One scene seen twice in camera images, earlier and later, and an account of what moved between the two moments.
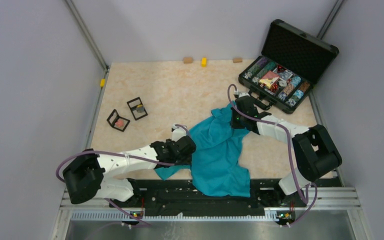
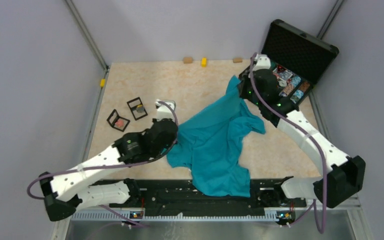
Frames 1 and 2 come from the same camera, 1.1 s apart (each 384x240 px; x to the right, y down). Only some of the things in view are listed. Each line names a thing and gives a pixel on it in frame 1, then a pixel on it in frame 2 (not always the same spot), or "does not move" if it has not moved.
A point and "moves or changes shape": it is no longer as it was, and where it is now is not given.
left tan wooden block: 187,60 does not move
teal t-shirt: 214,163 moves or changes shape
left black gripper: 186,159 to 173,141
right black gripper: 234,124 to 244,81
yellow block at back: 204,63 does not move
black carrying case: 291,63 does not move
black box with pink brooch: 118,122 does not move
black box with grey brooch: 137,108 does not move
